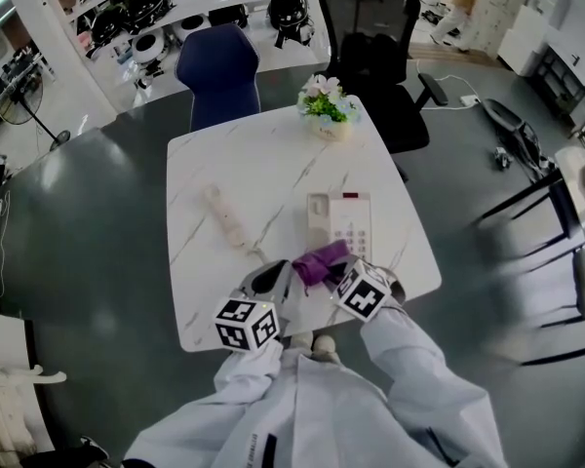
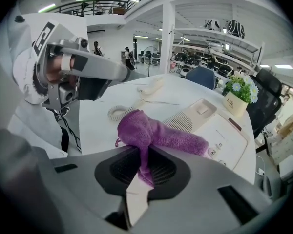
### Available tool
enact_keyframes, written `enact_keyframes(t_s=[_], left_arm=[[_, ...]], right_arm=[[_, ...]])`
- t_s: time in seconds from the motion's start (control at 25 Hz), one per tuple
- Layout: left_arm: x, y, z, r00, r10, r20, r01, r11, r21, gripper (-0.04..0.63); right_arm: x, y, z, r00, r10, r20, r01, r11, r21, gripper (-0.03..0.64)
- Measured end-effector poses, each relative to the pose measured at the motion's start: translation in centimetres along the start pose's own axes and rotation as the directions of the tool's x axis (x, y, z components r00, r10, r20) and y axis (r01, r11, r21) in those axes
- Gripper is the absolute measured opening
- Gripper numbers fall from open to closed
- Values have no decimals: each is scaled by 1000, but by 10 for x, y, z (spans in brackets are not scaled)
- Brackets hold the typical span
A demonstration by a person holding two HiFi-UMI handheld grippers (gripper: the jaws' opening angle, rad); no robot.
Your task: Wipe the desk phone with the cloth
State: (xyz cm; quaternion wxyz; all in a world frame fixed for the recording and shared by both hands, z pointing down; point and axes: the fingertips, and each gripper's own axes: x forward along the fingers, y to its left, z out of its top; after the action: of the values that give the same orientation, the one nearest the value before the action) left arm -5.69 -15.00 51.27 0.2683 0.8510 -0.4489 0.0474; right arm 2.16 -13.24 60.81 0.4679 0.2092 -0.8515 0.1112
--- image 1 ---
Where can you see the person's white coat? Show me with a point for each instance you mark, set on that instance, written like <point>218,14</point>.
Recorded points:
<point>331,417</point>

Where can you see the black sneaker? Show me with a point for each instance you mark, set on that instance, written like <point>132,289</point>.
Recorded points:
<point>95,449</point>

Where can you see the black metal rack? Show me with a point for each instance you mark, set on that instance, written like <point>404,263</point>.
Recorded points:
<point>563,81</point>

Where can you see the black mesh office chair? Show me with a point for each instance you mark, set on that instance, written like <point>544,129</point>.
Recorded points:
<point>385,110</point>

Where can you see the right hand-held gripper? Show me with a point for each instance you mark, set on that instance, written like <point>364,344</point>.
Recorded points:
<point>365,293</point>

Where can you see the blue chair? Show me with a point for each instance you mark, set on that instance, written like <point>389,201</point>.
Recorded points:
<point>219,66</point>

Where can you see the white shelf rack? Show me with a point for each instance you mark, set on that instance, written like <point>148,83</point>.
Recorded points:
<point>200,10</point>

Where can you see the person's left forearm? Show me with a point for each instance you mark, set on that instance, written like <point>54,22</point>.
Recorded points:
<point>248,373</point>

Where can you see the potted flower plant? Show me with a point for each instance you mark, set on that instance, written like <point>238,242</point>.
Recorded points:
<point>329,132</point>

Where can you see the white desk telephone base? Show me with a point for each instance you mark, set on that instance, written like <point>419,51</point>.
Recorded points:
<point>351,212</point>

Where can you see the white side table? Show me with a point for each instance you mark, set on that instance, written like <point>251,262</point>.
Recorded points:
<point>573,168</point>

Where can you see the white locker cabinet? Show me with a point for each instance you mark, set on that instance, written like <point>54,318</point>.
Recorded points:
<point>502,12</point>

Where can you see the purple cloth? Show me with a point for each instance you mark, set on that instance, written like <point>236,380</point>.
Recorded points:
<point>317,261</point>

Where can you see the person's right shoe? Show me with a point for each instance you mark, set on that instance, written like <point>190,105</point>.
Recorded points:
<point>325,348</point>

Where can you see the white telephone handset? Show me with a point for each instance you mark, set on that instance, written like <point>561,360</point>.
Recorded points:
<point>224,217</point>

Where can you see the black mechanical frame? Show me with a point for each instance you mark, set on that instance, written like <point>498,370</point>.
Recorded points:
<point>509,117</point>

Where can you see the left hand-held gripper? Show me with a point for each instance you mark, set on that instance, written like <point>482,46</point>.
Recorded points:
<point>246,324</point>

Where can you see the black standing fan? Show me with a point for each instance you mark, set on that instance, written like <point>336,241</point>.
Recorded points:
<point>19,105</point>

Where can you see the group of round black-white devices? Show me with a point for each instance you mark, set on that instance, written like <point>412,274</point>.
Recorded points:
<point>146,3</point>

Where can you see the grey cushioned chair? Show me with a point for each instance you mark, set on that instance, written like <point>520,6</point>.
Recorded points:
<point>584,281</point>

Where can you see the small grey gadget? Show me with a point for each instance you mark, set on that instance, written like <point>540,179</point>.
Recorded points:
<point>503,158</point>

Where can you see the white power strip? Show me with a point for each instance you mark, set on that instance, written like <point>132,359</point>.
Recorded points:
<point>469,100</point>

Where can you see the white box cabinet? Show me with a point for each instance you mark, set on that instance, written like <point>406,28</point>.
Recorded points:
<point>521,42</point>

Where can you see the person's right forearm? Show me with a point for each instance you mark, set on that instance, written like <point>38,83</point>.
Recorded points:
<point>400,349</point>

